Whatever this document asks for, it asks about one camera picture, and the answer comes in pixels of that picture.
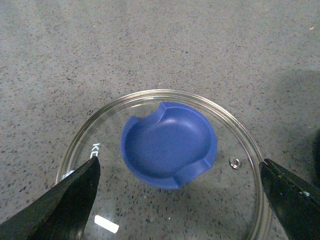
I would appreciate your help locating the glass lid with blue knob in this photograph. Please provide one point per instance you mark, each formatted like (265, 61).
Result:
(173, 166)

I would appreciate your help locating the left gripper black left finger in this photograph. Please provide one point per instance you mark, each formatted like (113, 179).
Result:
(62, 212)

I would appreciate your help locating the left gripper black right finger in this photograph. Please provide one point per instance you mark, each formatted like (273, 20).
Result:
(295, 202)

